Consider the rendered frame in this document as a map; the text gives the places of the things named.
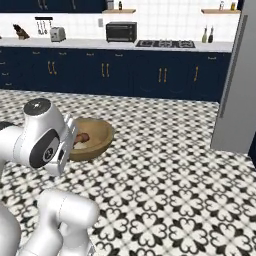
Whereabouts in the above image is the navy wall cupboard run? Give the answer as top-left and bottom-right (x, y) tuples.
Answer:
(0, 0), (108, 14)

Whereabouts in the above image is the silver toaster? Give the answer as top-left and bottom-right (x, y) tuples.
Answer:
(49, 26), (67, 43)

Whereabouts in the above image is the wooden knife block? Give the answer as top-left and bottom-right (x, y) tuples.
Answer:
(12, 23), (31, 41)

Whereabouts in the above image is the brown chicken drumstick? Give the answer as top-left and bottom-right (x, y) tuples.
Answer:
(73, 132), (91, 145)

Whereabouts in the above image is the black microwave oven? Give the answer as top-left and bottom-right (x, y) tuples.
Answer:
(105, 21), (138, 44)

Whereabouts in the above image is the wooden wall shelf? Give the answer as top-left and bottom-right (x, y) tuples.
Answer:
(101, 8), (137, 15)
(200, 8), (242, 15)

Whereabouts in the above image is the black hob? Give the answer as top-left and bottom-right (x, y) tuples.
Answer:
(135, 39), (197, 50)

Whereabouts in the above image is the white garlic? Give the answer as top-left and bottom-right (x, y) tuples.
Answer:
(72, 141), (89, 150)

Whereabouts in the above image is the black rail with hanging tools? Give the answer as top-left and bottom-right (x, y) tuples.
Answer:
(34, 16), (55, 36)

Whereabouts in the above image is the grey fridge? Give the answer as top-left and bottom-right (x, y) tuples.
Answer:
(210, 0), (256, 155)

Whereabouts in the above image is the pale green bottle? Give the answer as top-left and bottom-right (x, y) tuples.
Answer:
(201, 26), (209, 44)

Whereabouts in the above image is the wooden bowl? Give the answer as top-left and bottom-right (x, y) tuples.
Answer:
(68, 117), (115, 163)

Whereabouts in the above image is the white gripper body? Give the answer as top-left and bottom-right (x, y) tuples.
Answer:
(60, 113), (80, 168)

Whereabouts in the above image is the navy base cupboard run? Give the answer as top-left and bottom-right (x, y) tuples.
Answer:
(0, 46), (233, 103)

